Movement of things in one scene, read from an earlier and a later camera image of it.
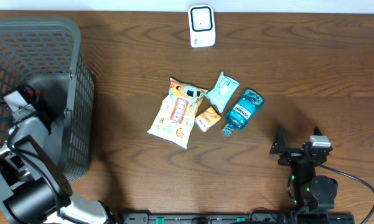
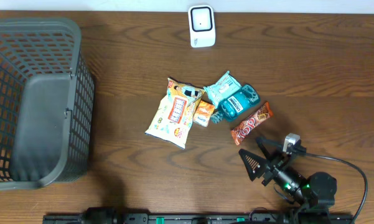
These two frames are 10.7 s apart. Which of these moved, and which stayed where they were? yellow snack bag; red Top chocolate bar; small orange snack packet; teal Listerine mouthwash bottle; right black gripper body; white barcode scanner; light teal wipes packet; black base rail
Moved: teal Listerine mouthwash bottle; small orange snack packet; right black gripper body; red Top chocolate bar; light teal wipes packet
Stayed: white barcode scanner; black base rail; yellow snack bag
